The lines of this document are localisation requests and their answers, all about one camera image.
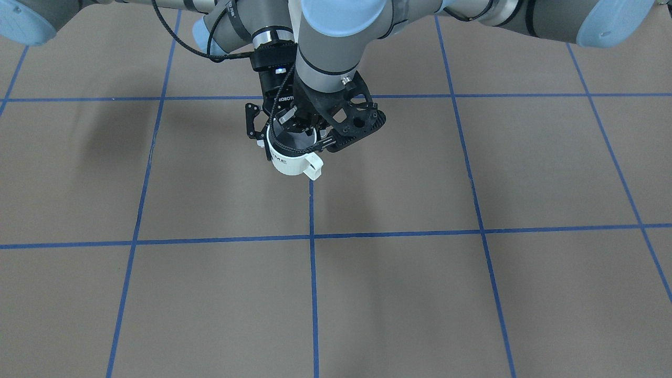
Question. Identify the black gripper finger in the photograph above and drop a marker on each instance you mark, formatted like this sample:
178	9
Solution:
373	120
292	118
252	111

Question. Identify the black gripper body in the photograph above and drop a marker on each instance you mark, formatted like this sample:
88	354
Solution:
303	122
272	83

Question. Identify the white plastic mug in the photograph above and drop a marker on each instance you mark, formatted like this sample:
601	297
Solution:
288	162

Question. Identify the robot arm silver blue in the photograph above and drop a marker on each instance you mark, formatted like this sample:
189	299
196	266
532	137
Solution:
334	34
226	30

